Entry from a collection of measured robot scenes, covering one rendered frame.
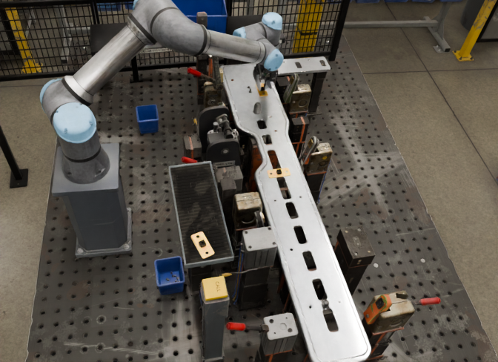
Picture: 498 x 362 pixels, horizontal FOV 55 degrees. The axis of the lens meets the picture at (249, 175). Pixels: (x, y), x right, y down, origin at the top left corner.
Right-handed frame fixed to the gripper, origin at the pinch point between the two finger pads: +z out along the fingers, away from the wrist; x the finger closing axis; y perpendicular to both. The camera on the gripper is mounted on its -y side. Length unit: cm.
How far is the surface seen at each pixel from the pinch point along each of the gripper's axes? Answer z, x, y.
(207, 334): 9, -40, 99
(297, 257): 1, -8, 82
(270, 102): 2.2, 1.7, 7.9
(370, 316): -1, 7, 106
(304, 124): 3.3, 13.2, 21.8
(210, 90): -2.8, -22.8, 2.4
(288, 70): 2.5, 15.8, -12.6
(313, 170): 7.1, 10.6, 43.2
